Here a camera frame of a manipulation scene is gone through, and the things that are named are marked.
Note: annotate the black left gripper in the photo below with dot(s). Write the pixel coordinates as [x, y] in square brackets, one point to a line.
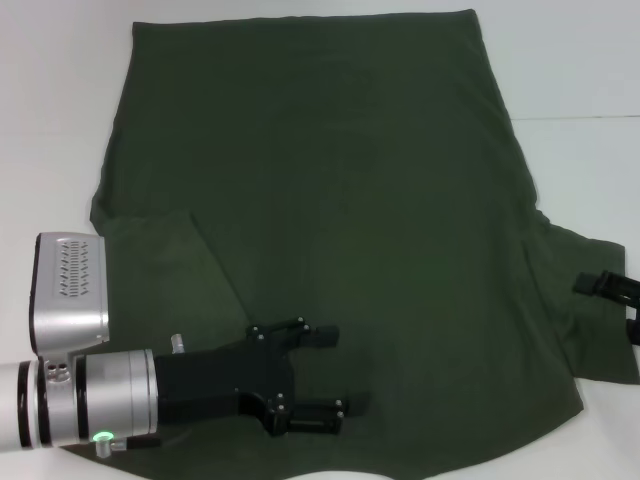
[220, 380]

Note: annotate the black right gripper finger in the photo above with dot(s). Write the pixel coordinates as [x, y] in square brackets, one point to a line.
[635, 327]
[587, 284]

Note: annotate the dark green t-shirt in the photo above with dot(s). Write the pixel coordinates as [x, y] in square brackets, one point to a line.
[350, 175]

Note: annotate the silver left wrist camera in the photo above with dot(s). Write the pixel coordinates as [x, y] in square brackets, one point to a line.
[67, 290]

